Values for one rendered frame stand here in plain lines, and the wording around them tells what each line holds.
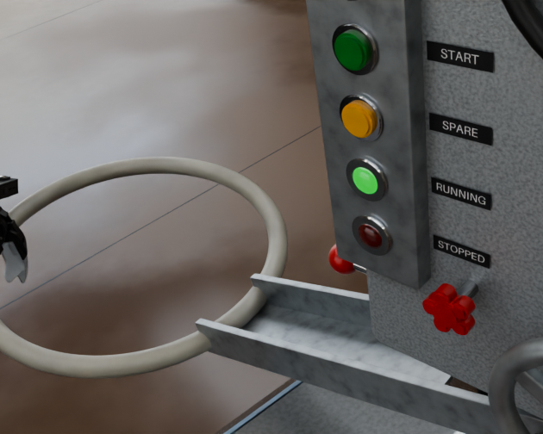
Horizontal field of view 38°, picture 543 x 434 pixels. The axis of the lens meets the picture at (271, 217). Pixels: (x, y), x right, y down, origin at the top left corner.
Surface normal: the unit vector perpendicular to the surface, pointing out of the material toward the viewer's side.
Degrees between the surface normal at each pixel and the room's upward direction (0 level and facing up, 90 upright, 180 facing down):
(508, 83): 90
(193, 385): 0
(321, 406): 0
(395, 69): 90
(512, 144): 90
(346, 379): 90
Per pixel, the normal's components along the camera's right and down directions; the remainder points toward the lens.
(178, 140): -0.14, -0.81
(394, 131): -0.66, 0.51
